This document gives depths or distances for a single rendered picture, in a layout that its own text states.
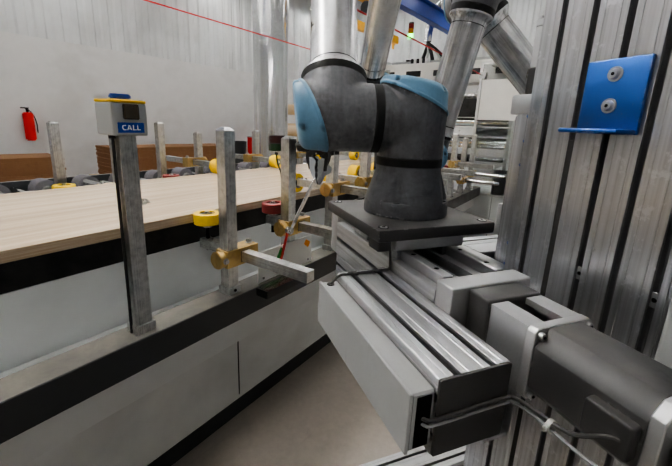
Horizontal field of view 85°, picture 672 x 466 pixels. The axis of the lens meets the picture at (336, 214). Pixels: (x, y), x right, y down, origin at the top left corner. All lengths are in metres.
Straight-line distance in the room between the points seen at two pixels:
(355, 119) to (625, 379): 0.45
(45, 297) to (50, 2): 7.69
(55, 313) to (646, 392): 1.11
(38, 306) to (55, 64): 7.45
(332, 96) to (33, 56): 7.88
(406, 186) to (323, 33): 0.30
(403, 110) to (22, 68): 7.90
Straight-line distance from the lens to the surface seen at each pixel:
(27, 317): 1.13
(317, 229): 1.21
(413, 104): 0.62
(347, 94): 0.61
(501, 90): 3.50
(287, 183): 1.20
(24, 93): 8.26
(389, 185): 0.63
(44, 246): 1.07
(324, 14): 0.72
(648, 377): 0.43
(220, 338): 1.19
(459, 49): 0.91
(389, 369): 0.41
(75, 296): 1.15
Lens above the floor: 1.19
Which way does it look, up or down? 14 degrees down
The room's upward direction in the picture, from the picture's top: 2 degrees clockwise
